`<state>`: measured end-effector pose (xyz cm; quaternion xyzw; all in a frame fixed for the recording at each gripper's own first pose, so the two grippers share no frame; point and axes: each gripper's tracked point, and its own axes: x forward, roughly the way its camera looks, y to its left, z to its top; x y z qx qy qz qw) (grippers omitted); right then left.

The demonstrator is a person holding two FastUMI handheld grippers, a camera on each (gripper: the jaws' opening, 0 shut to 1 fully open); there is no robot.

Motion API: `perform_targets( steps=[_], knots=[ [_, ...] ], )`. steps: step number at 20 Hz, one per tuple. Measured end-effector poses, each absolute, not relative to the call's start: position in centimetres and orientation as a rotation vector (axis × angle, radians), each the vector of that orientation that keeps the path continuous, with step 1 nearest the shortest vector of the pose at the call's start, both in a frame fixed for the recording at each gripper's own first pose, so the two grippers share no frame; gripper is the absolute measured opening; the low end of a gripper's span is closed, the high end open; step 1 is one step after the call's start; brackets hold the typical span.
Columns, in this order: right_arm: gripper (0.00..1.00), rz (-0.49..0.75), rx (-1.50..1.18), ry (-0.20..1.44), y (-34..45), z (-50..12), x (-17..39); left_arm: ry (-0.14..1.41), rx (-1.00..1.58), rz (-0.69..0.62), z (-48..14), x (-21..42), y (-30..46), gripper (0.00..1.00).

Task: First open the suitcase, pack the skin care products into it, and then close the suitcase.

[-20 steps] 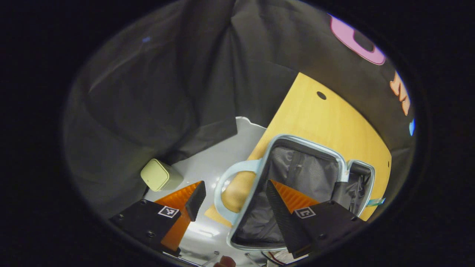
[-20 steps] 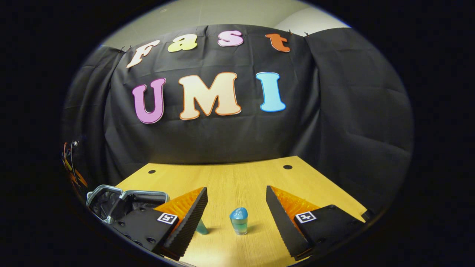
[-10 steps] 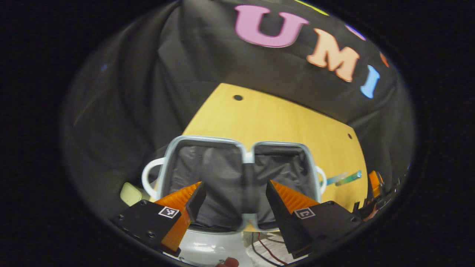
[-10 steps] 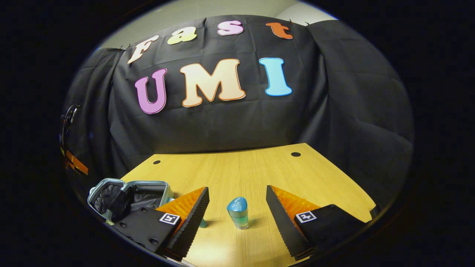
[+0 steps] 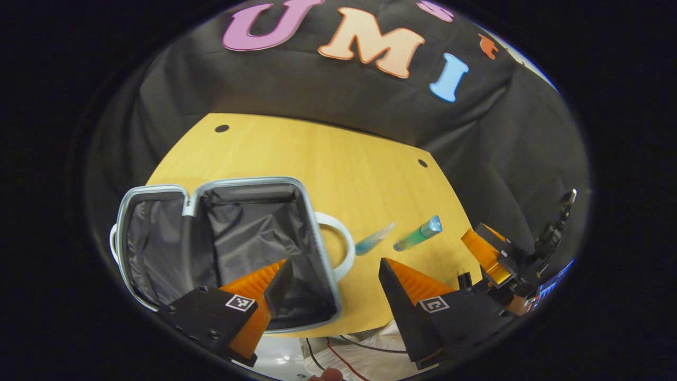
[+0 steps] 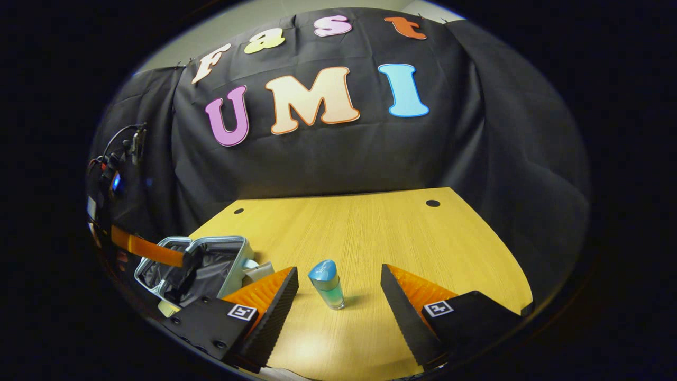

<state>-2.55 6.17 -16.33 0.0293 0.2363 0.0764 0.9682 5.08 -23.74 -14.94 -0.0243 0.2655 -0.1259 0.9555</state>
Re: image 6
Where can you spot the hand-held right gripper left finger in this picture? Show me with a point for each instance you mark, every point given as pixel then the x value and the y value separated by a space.
pixel 275 317

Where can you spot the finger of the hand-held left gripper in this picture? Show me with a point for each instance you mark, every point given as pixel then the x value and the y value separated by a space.
pixel 148 248

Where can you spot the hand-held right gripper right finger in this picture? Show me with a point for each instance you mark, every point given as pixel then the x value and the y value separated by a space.
pixel 404 317

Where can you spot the white and blue cream tube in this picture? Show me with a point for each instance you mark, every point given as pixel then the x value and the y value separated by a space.
pixel 262 272

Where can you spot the small blue-capped clear bottle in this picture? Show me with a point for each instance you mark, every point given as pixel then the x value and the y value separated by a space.
pixel 328 288

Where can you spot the pale blue suitcase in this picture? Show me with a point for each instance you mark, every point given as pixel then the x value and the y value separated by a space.
pixel 211 264

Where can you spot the black backdrop cloth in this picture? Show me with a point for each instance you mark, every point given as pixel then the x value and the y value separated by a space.
pixel 344 159

